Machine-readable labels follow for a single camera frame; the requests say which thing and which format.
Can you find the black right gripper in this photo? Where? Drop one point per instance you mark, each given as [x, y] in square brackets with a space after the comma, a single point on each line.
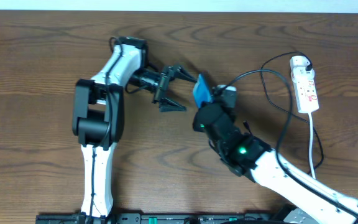
[209, 112]

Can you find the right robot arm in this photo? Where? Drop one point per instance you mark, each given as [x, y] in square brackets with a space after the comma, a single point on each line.
[247, 155]

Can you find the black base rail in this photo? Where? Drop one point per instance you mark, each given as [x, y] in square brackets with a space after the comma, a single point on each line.
[295, 216]

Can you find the blue screen smartphone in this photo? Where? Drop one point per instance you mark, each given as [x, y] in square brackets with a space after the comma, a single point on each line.
[201, 92]

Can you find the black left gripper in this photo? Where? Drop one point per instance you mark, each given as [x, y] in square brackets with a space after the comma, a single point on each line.
[161, 88]

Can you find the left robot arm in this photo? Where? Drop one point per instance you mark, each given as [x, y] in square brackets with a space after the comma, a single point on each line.
[98, 114]

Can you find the white power strip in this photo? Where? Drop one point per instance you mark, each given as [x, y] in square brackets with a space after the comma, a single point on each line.
[304, 85]

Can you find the black usb charger plug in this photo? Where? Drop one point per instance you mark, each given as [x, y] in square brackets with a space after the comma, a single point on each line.
[309, 66]

